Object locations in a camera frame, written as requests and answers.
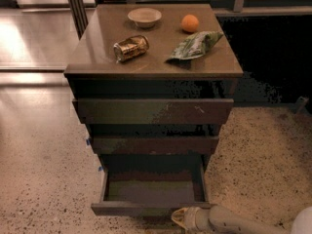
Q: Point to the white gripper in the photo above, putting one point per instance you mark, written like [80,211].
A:
[199,217]

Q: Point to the brown bottom drawer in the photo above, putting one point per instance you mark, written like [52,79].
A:
[151,193]

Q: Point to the brown drawer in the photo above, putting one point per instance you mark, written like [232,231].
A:
[154,145]
[151,193]
[148,111]

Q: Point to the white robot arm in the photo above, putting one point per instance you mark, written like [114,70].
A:
[220,220]

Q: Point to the brown middle drawer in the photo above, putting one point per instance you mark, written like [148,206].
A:
[154,145]

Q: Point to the brown drawer cabinet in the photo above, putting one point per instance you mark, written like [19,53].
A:
[94,71]

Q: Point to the brown top drawer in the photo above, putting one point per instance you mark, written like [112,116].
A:
[148,111]

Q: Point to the green chip bag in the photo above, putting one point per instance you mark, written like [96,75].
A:
[195,45]

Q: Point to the crushed gold can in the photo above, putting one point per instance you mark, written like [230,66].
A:
[131,47]

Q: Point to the orange fruit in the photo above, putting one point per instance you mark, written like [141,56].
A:
[189,23]

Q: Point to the white ceramic bowl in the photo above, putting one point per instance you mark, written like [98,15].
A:
[144,17]

